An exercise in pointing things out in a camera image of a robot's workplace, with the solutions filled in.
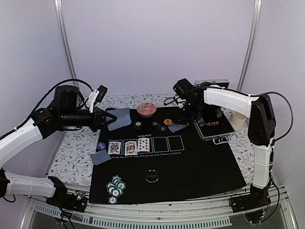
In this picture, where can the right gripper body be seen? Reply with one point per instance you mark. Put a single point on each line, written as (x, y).
(190, 111)

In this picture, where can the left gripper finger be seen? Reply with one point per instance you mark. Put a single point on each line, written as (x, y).
(108, 115)
(108, 121)

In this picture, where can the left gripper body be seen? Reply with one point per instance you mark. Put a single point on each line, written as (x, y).
(95, 123)

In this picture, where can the blue playing card deck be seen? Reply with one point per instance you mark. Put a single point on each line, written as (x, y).
(123, 118)

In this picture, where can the purple small blind button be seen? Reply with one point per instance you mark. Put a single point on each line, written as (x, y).
(101, 146)

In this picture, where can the dealt blue card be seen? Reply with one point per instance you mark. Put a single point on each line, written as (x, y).
(100, 157)
(176, 127)

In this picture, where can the queen face up card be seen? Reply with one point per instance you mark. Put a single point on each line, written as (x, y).
(114, 147)

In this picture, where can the orange big blind button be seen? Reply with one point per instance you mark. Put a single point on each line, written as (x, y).
(167, 122)

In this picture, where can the red poker chip stack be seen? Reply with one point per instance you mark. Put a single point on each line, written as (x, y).
(137, 126)

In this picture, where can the black poker chip stack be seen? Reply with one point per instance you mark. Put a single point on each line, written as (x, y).
(162, 128)

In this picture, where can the king face up card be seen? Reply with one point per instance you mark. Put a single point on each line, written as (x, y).
(131, 148)

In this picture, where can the black 100 poker chip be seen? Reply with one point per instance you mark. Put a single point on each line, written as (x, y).
(155, 124)

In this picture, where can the blue green chip stack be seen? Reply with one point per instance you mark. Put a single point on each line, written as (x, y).
(116, 186)

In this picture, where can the clear dealer button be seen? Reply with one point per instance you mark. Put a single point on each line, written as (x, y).
(151, 176)

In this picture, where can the blue white poker chip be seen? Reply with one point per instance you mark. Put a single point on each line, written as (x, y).
(112, 200)

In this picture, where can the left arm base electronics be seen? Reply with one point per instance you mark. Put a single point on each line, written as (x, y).
(63, 200)

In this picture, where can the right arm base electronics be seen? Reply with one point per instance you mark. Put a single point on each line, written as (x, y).
(259, 203)

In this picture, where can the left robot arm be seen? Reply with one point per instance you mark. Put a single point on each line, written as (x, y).
(68, 111)

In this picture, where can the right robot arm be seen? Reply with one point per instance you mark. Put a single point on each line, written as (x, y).
(261, 129)

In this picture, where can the aluminium poker chip case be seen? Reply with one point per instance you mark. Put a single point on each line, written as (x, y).
(217, 133)

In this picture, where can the right poker chip row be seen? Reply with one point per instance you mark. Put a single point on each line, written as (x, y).
(218, 113)

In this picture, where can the patterned small bowl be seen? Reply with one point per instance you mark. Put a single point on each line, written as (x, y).
(146, 110)

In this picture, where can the cream ceramic mug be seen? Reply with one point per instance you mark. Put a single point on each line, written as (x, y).
(237, 121)

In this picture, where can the black poker mat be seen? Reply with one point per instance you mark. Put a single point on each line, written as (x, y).
(188, 167)

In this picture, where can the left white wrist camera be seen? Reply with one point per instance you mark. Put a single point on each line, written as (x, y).
(95, 97)

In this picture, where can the front aluminium rail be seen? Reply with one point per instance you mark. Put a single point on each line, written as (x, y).
(201, 213)

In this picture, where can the right aluminium frame post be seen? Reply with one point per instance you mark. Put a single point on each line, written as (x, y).
(250, 44)

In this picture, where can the aluminium frame post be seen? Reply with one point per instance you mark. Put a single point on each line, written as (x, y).
(64, 38)
(250, 44)

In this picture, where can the left aluminium frame post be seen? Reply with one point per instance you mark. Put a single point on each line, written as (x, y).
(64, 38)

